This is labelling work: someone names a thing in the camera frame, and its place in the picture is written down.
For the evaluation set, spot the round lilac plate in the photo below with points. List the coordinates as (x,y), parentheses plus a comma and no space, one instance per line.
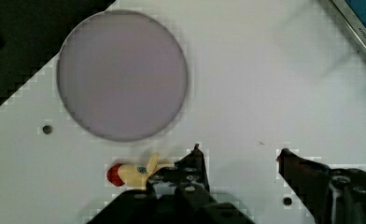
(122,75)

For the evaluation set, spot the peeled toy banana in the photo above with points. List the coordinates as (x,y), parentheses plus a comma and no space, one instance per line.
(135,175)

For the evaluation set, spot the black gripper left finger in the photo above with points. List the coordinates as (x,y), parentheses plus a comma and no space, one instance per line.
(179,194)

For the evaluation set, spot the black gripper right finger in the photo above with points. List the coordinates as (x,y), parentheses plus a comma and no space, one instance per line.
(332,196)

